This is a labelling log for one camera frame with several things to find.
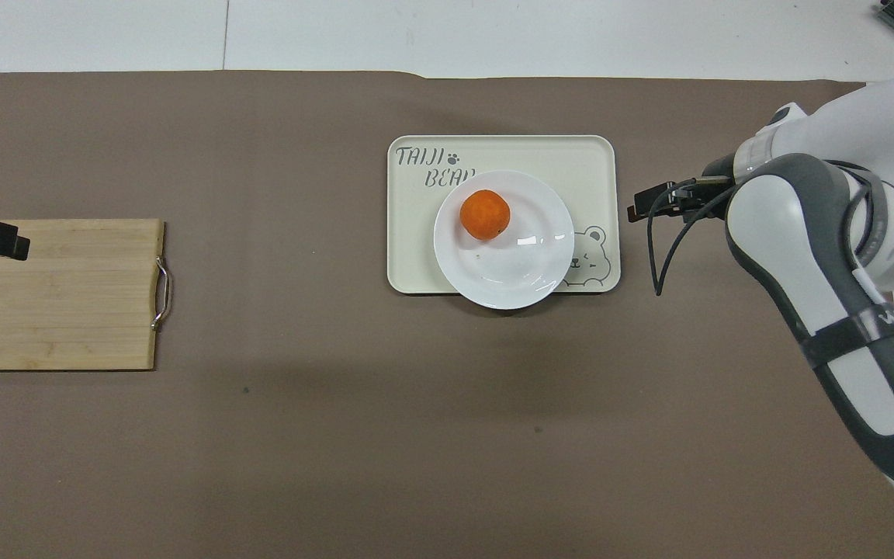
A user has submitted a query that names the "white round plate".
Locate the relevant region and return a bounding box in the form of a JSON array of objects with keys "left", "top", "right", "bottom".
[{"left": 433, "top": 169, "right": 576, "bottom": 311}]

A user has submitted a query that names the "cream tray with bear print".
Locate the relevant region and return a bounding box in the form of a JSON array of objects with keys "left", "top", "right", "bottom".
[{"left": 386, "top": 135, "right": 622, "bottom": 296}]

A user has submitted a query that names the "black cable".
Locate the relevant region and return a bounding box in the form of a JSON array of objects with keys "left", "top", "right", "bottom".
[{"left": 646, "top": 179, "right": 732, "bottom": 297}]

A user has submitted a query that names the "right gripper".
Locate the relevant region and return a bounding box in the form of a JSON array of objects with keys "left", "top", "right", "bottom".
[{"left": 678, "top": 154, "right": 738, "bottom": 207}]

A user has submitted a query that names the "wooden cutting board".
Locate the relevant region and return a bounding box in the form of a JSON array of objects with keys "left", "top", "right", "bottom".
[{"left": 0, "top": 218, "right": 174, "bottom": 372}]

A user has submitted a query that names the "orange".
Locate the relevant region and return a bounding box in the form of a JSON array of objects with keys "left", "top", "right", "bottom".
[{"left": 459, "top": 189, "right": 511, "bottom": 241}]

